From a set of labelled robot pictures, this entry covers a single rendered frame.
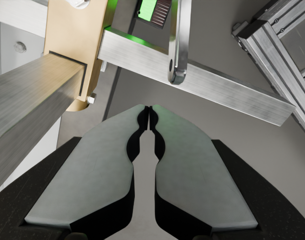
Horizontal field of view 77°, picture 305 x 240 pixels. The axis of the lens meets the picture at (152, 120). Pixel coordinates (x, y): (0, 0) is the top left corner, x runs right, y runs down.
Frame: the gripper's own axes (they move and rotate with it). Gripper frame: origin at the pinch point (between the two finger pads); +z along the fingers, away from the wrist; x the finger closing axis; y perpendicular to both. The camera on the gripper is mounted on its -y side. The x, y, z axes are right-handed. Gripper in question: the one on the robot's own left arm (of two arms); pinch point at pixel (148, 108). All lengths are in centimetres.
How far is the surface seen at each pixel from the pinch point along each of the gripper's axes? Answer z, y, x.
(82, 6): 8.9, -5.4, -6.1
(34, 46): 29.7, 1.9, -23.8
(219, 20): 92, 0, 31
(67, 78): 4.7, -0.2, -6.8
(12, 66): 29.7, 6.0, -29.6
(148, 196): 92, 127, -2
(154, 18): 21.6, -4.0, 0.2
